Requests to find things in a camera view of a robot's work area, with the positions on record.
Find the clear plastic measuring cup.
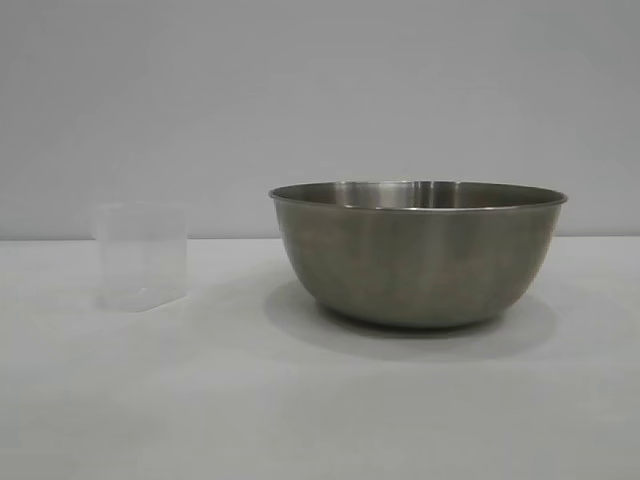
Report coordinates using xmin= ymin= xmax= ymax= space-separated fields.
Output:
xmin=94 ymin=201 xmax=189 ymax=316

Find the stainless steel mixing bowl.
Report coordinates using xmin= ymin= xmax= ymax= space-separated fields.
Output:
xmin=267 ymin=180 xmax=571 ymax=330

